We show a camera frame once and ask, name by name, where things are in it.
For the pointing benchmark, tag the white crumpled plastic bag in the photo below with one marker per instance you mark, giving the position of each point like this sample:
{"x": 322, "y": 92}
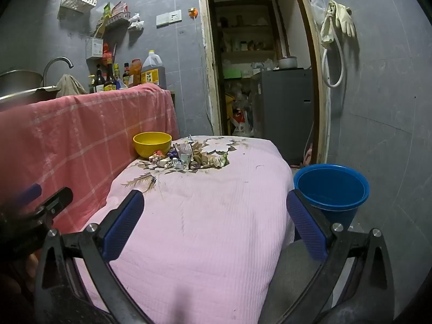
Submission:
{"x": 136, "y": 22}

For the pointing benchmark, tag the dark sauce bottle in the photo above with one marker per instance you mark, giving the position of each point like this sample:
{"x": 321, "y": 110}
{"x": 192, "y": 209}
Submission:
{"x": 99, "y": 81}
{"x": 109, "y": 79}
{"x": 126, "y": 76}

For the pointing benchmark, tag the large cooking oil jug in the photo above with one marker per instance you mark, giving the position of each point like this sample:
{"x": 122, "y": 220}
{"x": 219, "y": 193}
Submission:
{"x": 153, "y": 71}

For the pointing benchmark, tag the white plastic wall basket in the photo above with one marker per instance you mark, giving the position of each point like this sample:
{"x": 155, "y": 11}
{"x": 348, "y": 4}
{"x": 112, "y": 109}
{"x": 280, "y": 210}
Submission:
{"x": 77, "y": 3}

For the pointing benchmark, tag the wooden door frame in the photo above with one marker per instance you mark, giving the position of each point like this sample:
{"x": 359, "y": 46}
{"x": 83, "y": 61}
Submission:
{"x": 211, "y": 74}

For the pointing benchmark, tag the grey refrigerator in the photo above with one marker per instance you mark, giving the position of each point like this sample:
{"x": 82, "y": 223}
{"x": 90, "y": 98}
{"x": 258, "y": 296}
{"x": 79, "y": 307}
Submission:
{"x": 283, "y": 108}

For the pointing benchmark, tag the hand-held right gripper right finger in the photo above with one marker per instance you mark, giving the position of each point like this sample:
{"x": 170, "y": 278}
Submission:
{"x": 305, "y": 226}

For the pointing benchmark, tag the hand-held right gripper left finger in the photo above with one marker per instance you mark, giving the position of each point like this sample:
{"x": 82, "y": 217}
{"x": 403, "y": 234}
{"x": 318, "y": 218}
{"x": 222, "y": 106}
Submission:
{"x": 123, "y": 224}

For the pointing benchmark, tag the pink floral quilt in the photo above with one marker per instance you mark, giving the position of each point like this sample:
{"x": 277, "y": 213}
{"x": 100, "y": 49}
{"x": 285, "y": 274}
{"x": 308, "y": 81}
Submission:
{"x": 202, "y": 226}

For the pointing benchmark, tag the wall rack with packets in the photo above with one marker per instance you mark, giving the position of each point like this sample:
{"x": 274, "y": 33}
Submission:
{"x": 116, "y": 17}

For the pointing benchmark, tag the beige rag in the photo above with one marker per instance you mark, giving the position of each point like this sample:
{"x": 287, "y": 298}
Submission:
{"x": 71, "y": 86}

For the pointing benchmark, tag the orange wall hook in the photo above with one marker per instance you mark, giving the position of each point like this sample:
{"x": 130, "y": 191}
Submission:
{"x": 192, "y": 12}

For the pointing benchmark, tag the wooden storage shelf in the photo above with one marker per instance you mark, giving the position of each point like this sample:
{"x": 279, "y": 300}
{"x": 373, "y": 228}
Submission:
{"x": 246, "y": 30}

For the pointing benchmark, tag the white cooking pot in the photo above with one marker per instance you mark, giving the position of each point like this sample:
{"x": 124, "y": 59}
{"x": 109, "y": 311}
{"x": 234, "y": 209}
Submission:
{"x": 287, "y": 62}

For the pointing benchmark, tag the orange sauce bottle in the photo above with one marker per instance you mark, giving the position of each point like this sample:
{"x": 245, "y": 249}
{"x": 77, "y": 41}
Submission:
{"x": 135, "y": 72}

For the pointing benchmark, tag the pile of wrappers and scraps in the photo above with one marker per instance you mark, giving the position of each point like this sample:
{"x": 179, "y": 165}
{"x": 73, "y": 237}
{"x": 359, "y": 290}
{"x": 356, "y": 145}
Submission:
{"x": 189, "y": 158}

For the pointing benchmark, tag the yellow bowl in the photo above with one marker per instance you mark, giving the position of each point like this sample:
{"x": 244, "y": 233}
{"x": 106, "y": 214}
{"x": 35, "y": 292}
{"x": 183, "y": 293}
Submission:
{"x": 152, "y": 145}

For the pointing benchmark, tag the blue plastic bucket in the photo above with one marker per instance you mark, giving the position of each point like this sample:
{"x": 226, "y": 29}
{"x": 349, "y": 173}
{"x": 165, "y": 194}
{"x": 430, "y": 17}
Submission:
{"x": 332, "y": 184}

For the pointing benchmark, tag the white wall switch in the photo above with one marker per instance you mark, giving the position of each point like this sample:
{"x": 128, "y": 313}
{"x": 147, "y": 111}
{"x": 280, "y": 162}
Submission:
{"x": 168, "y": 18}

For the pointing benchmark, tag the pink plaid cloth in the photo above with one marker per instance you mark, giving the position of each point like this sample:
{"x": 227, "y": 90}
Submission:
{"x": 84, "y": 135}

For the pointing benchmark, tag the cream rubber glove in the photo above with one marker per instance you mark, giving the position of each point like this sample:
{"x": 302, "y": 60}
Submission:
{"x": 346, "y": 20}
{"x": 326, "y": 30}

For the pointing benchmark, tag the metal faucet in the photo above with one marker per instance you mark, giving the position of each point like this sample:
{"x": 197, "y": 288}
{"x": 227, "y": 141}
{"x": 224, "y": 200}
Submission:
{"x": 55, "y": 61}

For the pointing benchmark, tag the metal utensil holder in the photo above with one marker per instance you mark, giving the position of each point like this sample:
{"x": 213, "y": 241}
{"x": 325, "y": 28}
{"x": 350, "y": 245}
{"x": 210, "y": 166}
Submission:
{"x": 94, "y": 48}

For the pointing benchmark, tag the white printed plastic bag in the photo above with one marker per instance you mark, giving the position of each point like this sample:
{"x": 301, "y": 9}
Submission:
{"x": 241, "y": 123}

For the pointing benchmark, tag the metal basin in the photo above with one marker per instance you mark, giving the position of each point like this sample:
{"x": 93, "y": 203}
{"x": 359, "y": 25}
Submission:
{"x": 20, "y": 81}

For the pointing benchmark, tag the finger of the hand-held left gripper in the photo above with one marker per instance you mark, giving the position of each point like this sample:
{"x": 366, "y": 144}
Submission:
{"x": 28, "y": 192}
{"x": 57, "y": 199}

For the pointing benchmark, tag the green box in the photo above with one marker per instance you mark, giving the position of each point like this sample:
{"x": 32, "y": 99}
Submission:
{"x": 232, "y": 74}

